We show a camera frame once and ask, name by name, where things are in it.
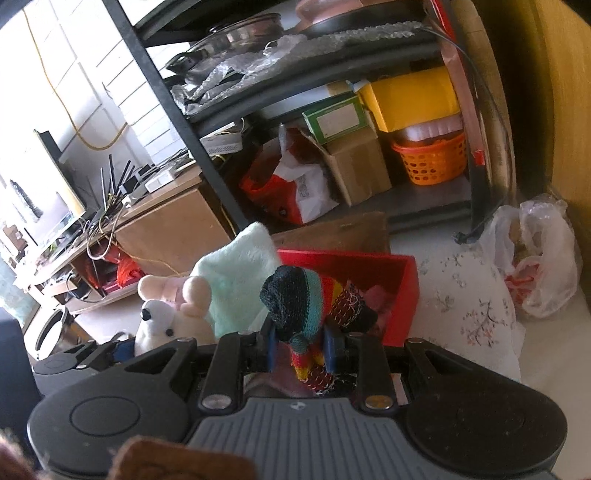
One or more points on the mint green plush cloth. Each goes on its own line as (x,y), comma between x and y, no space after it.
(235,277)

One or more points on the green cardboard box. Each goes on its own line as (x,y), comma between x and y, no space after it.
(337,120)

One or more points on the small white box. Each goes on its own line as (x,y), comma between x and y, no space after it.
(161,181)

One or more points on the white round appliance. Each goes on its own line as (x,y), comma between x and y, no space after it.
(44,330)

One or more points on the orange plastic basket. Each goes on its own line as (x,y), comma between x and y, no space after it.
(434,161)

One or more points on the clear bubble wrap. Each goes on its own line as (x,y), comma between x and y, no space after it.
(217,74)

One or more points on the pink soft cloth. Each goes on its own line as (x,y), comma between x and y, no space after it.
(383,304)

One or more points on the brown cardboard box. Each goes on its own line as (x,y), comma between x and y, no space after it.
(360,170)

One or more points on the striped knitted sock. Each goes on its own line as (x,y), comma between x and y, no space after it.
(300,300)

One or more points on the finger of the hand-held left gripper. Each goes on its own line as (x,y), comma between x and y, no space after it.
(122,351)

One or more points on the brown fuzzy cloth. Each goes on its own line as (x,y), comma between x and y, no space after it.
(184,461)

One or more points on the white plush toy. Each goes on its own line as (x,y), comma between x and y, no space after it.
(157,323)

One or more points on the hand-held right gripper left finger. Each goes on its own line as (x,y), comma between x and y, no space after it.
(270,356)

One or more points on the white flat device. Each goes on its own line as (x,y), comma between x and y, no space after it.
(224,145)

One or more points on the yellow storage box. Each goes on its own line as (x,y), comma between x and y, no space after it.
(415,101)

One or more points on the steel pan with lid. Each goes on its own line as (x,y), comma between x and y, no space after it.
(244,32)

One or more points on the black metal shelf rack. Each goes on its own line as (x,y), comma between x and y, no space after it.
(152,69)

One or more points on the wooden media cabinet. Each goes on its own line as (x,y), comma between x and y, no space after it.
(171,226)

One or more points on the black router with antennas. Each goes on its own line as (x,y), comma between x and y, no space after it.
(112,180)

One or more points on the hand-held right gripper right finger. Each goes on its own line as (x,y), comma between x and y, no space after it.
(329,345)

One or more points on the wooden headboard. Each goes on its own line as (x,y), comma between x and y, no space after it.
(563,92)

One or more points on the flat screen monitor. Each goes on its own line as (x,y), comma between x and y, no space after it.
(46,203)

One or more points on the red and white plastic bag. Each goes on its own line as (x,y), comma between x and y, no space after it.
(300,194)

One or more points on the red cardboard box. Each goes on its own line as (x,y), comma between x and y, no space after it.
(401,304)

